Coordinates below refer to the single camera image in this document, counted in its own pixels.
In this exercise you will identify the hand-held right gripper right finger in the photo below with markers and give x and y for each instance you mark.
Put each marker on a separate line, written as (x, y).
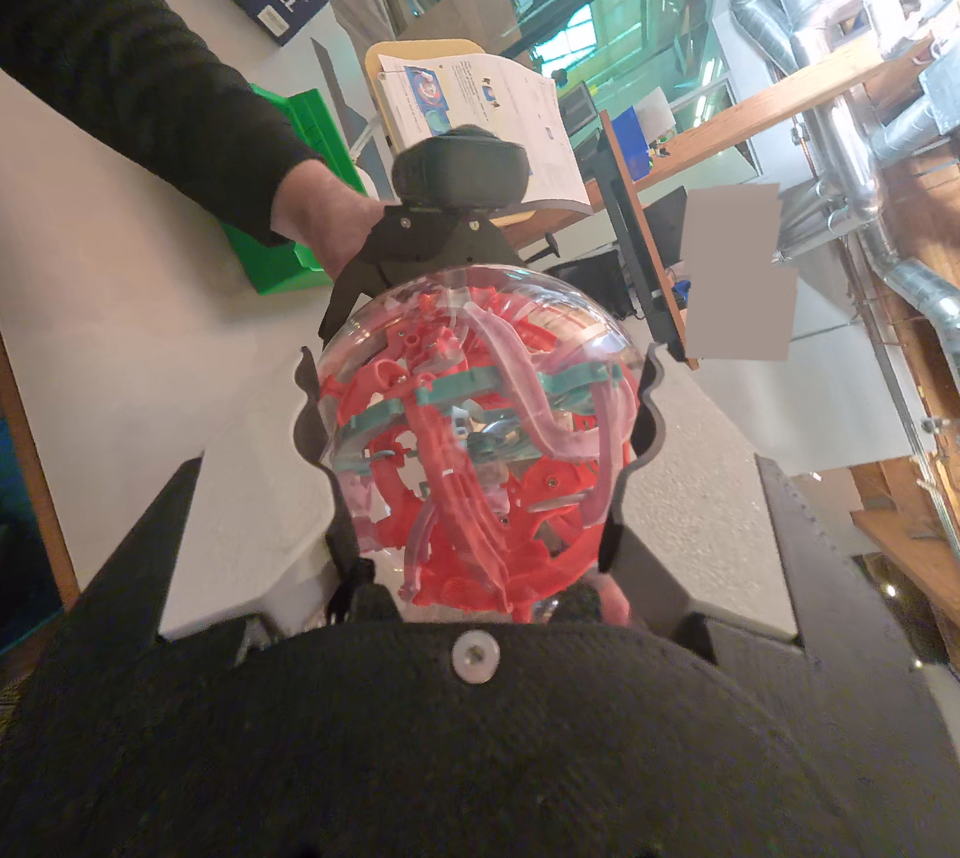
(705, 535)

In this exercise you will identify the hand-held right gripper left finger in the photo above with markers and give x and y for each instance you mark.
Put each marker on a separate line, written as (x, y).
(247, 535)

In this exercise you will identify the clear red maze ball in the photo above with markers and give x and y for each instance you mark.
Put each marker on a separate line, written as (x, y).
(480, 438)

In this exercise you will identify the person's left forearm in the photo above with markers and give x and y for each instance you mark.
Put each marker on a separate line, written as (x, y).
(112, 48)

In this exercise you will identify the person's left hand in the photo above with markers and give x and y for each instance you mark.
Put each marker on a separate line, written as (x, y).
(330, 220)

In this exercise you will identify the instruction sign board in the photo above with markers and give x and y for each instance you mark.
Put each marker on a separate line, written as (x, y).
(487, 100)

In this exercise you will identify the green box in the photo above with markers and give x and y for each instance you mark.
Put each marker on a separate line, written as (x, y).
(277, 265)

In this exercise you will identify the blue bin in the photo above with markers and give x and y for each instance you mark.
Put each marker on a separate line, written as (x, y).
(628, 145)

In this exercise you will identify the wooden desk black frame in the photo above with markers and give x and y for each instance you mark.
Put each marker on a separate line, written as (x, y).
(637, 250)

